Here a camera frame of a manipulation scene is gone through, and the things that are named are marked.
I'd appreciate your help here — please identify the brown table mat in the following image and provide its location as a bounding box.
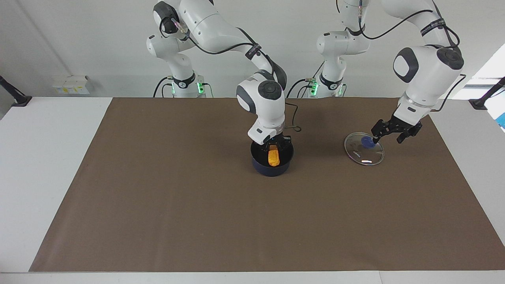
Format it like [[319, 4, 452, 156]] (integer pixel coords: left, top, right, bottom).
[[29, 97, 505, 273]]

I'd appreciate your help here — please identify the dark blue saucepan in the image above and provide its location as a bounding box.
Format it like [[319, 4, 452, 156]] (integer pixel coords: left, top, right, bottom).
[[251, 138, 295, 177]]

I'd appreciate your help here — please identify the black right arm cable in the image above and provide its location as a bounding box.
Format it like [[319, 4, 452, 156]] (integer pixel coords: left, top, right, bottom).
[[159, 16, 302, 133]]

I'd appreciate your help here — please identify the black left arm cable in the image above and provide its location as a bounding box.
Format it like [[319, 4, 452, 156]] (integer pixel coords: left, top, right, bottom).
[[337, 0, 467, 114]]

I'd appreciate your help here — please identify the black right base cable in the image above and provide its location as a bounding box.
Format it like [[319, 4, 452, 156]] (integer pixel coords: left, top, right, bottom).
[[153, 76, 174, 98]]

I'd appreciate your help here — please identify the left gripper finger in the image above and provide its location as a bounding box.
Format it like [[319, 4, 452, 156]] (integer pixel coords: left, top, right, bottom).
[[397, 128, 420, 144], [371, 119, 393, 144]]

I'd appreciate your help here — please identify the black base cable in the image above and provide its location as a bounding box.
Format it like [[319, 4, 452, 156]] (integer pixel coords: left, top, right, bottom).
[[286, 62, 325, 98], [153, 76, 174, 98]]

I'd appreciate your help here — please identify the black left base cable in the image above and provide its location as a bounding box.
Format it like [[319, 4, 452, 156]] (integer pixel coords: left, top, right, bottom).
[[286, 62, 325, 98]]

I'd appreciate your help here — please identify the black clamp stand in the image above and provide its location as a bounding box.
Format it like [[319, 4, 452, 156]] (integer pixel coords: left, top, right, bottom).
[[0, 75, 33, 107], [469, 77, 505, 110]]

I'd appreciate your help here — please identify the glass lid with blue knob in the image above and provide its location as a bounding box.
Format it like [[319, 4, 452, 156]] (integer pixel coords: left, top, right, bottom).
[[344, 132, 385, 166]]

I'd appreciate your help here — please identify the white wall socket box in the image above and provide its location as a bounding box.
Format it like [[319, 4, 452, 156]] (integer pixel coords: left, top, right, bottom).
[[52, 75, 90, 95]]

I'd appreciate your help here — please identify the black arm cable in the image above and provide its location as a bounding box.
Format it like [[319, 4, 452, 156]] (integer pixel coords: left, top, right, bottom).
[[337, 0, 467, 114], [159, 16, 302, 133]]

